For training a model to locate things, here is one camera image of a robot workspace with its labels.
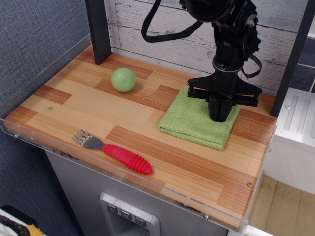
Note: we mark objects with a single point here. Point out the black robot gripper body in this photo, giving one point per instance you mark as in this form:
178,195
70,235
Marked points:
223,88

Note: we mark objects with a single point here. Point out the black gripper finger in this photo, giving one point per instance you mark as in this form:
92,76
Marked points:
226,107
214,109

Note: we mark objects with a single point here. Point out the green cloth napkin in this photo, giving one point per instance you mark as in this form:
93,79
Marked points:
188,119

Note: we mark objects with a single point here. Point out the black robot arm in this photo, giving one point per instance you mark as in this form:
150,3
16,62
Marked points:
235,34

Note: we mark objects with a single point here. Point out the white ribbed appliance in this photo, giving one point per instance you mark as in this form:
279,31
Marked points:
291,155

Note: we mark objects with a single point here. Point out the light green ball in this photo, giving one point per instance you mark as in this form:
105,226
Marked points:
123,79

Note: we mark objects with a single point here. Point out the grey cabinet with dispenser panel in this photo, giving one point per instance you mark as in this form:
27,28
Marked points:
107,205

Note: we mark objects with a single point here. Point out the yellow and black object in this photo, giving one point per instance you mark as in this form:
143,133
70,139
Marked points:
16,223

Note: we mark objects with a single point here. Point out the right dark metal post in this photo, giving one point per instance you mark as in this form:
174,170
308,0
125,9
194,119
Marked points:
294,57

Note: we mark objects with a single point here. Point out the dark metal post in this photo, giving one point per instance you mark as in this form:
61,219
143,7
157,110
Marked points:
294,57
99,30

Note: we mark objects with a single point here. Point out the red handled metal fork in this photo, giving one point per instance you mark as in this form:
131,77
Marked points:
134,161

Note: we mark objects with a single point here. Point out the left dark metal post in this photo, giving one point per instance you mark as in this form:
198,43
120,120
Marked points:
99,30

